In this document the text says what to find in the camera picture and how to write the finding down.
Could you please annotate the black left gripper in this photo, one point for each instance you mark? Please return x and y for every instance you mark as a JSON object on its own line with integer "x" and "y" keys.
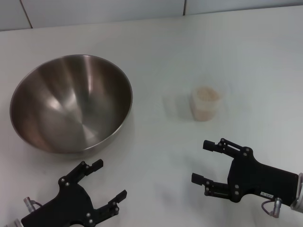
{"x": 68, "y": 203}

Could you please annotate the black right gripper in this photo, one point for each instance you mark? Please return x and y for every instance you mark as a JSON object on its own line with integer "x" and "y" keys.
{"x": 255, "y": 177}

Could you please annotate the clear plastic measuring cup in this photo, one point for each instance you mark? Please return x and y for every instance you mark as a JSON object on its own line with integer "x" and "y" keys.
{"x": 207, "y": 111}

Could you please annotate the white rice grains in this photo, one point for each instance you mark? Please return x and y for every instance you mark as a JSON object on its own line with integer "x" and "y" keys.
{"x": 207, "y": 94}

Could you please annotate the stainless steel mixing bowl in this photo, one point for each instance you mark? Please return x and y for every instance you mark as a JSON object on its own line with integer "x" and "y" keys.
{"x": 71, "y": 104}

